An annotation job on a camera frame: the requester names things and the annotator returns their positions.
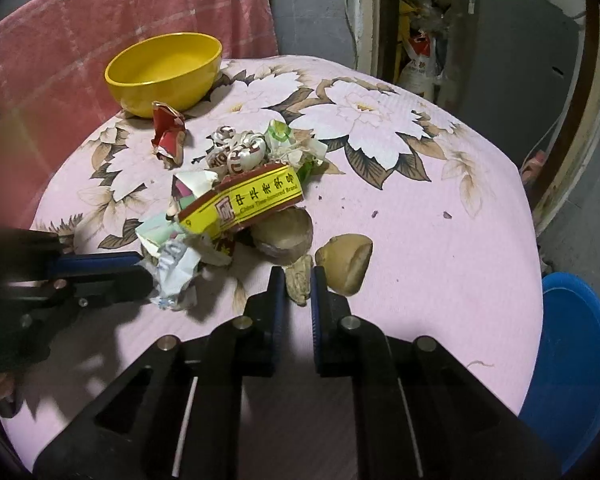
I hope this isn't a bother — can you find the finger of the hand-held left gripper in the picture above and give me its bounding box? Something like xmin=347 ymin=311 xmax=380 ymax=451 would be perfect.
xmin=10 ymin=266 xmax=157 ymax=346
xmin=45 ymin=253 xmax=146 ymax=279

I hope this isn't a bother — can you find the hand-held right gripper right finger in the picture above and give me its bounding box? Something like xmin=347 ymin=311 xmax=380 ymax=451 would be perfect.
xmin=310 ymin=265 xmax=563 ymax=480

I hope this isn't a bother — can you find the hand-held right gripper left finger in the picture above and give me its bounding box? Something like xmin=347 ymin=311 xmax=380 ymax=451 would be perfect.
xmin=32 ymin=266 xmax=287 ymax=480

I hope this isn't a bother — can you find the small brown peel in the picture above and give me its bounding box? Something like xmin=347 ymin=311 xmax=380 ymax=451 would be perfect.
xmin=285 ymin=255 xmax=314 ymax=306

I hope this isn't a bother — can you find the white paper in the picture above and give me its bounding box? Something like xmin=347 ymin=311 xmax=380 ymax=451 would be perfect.
xmin=150 ymin=239 xmax=232 ymax=312

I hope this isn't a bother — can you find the blue plastic basin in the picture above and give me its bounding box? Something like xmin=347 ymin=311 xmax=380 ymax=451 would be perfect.
xmin=517 ymin=272 xmax=600 ymax=471

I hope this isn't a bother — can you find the torn bread piece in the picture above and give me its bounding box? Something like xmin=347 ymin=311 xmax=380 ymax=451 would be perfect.
xmin=315 ymin=234 xmax=374 ymax=296

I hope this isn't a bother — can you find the round brown bun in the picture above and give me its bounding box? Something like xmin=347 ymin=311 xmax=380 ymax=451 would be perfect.
xmin=250 ymin=207 xmax=314 ymax=266

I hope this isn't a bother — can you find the yellow red paper box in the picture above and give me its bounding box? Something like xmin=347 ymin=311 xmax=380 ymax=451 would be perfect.
xmin=177 ymin=162 xmax=303 ymax=241

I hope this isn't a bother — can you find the white torn carton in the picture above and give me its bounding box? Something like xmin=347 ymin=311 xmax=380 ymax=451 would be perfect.
xmin=135 ymin=170 xmax=221 ymax=257

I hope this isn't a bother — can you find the white red candy wrapper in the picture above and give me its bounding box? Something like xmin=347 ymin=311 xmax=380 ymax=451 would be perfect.
xmin=211 ymin=125 xmax=239 ymax=148
xmin=226 ymin=132 xmax=267 ymax=176

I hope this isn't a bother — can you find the red crumpled wrapper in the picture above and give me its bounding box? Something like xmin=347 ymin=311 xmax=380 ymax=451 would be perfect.
xmin=151 ymin=101 xmax=188 ymax=167

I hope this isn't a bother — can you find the pile of candy wrappers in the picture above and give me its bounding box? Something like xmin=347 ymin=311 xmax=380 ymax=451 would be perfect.
xmin=265 ymin=120 xmax=329 ymax=182

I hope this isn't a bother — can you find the yellow plastic bowl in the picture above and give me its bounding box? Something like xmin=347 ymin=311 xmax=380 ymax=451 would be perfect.
xmin=104 ymin=32 xmax=224 ymax=119

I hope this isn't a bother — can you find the pink checked towel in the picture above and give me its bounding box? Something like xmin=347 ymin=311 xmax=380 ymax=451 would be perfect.
xmin=0 ymin=0 xmax=279 ymax=231

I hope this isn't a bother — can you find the white red sack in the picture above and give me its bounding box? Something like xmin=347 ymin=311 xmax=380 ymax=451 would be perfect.
xmin=399 ymin=29 xmax=449 ymax=103

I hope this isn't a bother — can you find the pale worn door frame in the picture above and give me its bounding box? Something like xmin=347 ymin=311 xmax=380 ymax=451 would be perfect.
xmin=350 ymin=0 xmax=600 ymax=236

